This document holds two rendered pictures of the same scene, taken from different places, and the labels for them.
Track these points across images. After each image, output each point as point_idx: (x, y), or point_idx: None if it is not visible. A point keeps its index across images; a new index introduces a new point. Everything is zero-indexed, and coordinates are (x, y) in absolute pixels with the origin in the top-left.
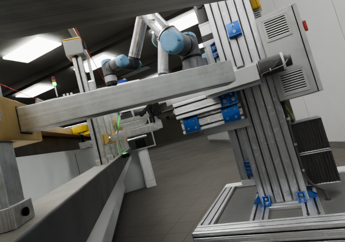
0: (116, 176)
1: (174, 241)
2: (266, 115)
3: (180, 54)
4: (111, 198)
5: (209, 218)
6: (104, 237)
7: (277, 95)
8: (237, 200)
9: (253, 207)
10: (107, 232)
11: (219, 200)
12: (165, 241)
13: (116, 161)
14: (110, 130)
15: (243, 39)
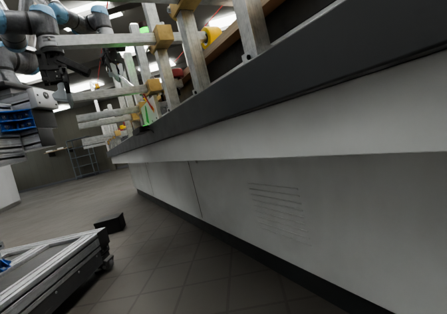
0: (128, 147)
1: (149, 304)
2: None
3: (22, 72)
4: (137, 157)
5: (78, 242)
6: (219, 211)
7: None
8: (5, 287)
9: (20, 260)
10: (231, 218)
11: (34, 275)
12: (166, 301)
13: (130, 139)
14: (135, 101)
15: None
